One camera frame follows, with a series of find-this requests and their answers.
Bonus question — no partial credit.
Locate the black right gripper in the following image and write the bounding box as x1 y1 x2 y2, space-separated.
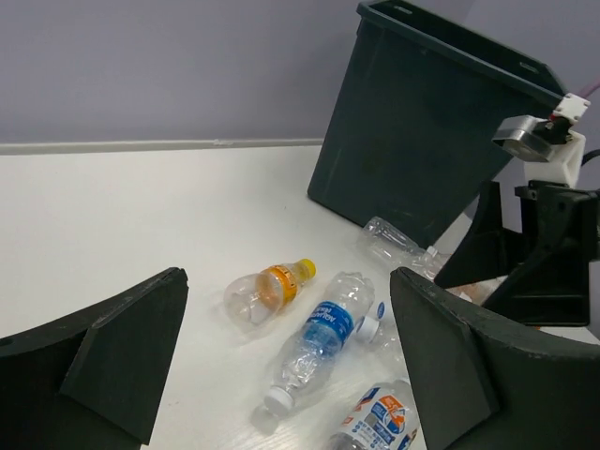
434 181 599 325

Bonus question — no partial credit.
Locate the small bottle yellow cap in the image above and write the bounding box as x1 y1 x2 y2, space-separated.
223 259 317 333

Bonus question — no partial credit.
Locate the crushed bottle blue label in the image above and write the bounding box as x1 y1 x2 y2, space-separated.
263 272 375 417

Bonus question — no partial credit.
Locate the clear bottle white cap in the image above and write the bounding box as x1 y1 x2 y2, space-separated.
354 302 404 364

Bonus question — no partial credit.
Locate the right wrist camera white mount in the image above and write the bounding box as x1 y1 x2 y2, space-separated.
490 92 592 187

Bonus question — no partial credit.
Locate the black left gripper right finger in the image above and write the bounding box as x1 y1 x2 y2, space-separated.
390 268 599 449

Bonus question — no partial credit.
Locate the clear bottle near bin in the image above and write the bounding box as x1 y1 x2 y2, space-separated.
356 217 451 281

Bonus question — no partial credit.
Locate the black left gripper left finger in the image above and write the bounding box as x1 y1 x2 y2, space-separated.
1 267 188 449

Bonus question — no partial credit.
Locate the dark green plastic bin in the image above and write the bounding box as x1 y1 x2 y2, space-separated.
307 1 565 247

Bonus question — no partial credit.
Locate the clear bottle orange blue label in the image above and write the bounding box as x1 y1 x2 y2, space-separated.
324 377 420 450

